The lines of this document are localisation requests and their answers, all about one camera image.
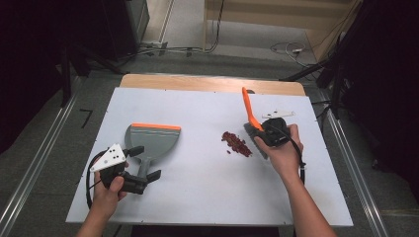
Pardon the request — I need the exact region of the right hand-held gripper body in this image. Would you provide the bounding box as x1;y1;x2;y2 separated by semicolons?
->
261;110;296;148

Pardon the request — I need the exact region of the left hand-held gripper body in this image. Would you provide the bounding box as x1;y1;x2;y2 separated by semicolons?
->
89;143;149;196

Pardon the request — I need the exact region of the grey dustpan with orange edge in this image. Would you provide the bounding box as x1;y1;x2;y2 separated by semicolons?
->
124;122;182;181

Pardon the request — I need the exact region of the grey brush with orange handle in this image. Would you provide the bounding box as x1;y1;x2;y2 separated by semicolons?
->
241;86;271;161

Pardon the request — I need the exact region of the pile of red beans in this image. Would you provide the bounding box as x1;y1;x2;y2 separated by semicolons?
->
220;130;254;158

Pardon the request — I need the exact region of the person's right hand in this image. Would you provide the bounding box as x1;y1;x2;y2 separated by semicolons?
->
253;123;304;181

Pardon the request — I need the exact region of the person's left hand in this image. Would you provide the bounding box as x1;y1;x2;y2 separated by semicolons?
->
90;157;130;216

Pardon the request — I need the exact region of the white board sheet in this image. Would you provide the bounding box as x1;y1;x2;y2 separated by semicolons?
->
64;86;354;227

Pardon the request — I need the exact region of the black tripod stand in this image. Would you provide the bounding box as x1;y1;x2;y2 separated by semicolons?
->
280;33;350;119
58;42;126;108

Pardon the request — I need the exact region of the grey power strip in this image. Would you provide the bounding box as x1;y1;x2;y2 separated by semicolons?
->
139;39;169;50

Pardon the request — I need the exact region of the wooden shelf unit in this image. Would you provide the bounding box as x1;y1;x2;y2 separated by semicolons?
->
202;0;364;63

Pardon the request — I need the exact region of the black cabinet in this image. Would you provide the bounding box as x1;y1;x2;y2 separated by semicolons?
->
98;0;151;62

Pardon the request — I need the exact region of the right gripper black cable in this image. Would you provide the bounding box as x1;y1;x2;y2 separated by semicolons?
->
270;122;307;186

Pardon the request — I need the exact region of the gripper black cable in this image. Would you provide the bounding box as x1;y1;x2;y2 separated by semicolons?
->
85;149;110;210
270;122;307;186

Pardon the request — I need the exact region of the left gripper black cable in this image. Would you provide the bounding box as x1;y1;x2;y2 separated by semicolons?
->
85;149;110;210

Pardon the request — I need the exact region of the metal floor rail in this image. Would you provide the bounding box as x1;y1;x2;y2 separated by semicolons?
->
0;76;83;237
324;98;389;237

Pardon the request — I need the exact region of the white floor cable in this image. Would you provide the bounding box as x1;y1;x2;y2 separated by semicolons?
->
270;41;317;68

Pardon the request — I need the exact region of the grey floor cable bundle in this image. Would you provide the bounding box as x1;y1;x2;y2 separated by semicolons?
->
118;45;206;62

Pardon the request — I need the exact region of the black hanging cable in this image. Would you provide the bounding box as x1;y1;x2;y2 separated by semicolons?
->
204;0;226;54

